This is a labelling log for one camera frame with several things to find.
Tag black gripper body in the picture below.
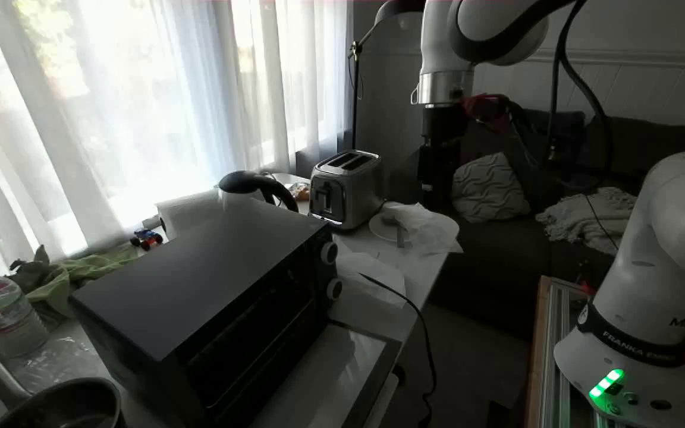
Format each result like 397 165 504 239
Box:
420 105 472 209

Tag small dark object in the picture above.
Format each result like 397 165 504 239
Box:
171 228 339 423

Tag black toaster oven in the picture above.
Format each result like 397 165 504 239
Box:
69 193 347 428

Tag grey patterned pillow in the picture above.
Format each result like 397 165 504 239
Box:
449 151 534 225

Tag white crumpled cloth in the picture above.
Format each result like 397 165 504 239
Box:
367 199 467 256

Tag black floor lamp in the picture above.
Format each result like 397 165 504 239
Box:
347 0 427 157

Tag silver toaster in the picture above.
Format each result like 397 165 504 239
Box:
308 147 385 234

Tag dark grey sofa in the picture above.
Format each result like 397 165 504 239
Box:
294 105 685 342

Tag orange snack packet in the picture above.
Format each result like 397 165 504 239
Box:
289 176 314 202

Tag white crumpled blanket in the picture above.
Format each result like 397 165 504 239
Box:
534 185 637 256

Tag black kettle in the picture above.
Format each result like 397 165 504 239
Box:
218 168 300 215

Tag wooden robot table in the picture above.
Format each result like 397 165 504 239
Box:
521 272 599 428

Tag white desk black legs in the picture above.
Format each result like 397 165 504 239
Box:
0 168 468 428

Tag white paper towel roll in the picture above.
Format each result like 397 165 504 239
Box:
156 187 228 239

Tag small red toy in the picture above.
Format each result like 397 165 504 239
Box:
128 225 165 252

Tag white sheer curtain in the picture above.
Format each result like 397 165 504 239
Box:
0 0 352 281

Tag green cloth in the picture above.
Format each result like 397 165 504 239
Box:
7 241 151 318

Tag dark metal bowl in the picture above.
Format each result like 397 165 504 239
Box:
0 375 127 428

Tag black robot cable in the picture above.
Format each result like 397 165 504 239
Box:
546 0 567 165
560 0 617 174

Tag aluminium mounting frame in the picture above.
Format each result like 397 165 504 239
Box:
543 281 599 428

